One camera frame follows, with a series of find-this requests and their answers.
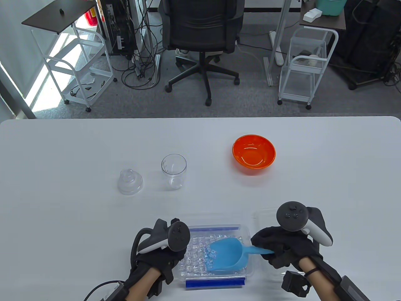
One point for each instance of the person's right hand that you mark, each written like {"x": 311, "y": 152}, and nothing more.
{"x": 288, "y": 244}

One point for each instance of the person's left hand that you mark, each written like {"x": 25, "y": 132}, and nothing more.
{"x": 163, "y": 260}

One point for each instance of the clear container with blue clips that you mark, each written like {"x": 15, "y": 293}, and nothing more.
{"x": 214, "y": 283}

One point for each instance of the blue plastic scoop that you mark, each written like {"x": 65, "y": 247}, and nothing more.
{"x": 228, "y": 254}

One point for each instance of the clear plastic shaker cup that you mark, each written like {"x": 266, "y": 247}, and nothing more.
{"x": 174, "y": 182}

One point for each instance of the clear plastic shaker lid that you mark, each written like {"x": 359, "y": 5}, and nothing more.
{"x": 130, "y": 185}

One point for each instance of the person's right forearm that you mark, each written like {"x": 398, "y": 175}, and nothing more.
{"x": 319, "y": 285}

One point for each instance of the person's left forearm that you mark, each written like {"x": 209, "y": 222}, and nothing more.
{"x": 142, "y": 287}

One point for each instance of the grey and white hand controller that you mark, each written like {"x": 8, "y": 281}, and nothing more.
{"x": 291, "y": 214}
{"x": 178, "y": 236}

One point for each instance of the thin black wrist tie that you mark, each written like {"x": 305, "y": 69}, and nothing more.
{"x": 310, "y": 272}

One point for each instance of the black wrist electronics box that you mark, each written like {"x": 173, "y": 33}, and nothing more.
{"x": 117, "y": 293}
{"x": 354, "y": 291}

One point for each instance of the orange plastic bowl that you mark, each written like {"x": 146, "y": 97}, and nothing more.
{"x": 253, "y": 153}

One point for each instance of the small white cup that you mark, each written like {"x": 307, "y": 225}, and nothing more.
{"x": 312, "y": 61}

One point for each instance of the white power strip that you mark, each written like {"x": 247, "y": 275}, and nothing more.
{"x": 278, "y": 58}

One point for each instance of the black equipment stand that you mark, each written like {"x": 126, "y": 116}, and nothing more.
{"x": 376, "y": 37}

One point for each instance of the white cart with dark top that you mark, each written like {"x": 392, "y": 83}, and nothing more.
{"x": 53, "y": 15}
{"x": 332, "y": 20}

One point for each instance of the small white box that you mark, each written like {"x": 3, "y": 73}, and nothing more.
{"x": 311, "y": 15}

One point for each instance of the black computer tower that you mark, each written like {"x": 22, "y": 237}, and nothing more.
{"x": 120, "y": 28}

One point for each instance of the black office chair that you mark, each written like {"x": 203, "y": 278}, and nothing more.
{"x": 200, "y": 25}

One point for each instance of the teal plastic container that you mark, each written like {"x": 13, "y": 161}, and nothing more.
{"x": 330, "y": 7}

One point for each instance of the red fire extinguisher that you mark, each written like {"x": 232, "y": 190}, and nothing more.
{"x": 91, "y": 17}

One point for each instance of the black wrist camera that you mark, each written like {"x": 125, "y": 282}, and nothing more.
{"x": 163, "y": 282}
{"x": 296, "y": 285}

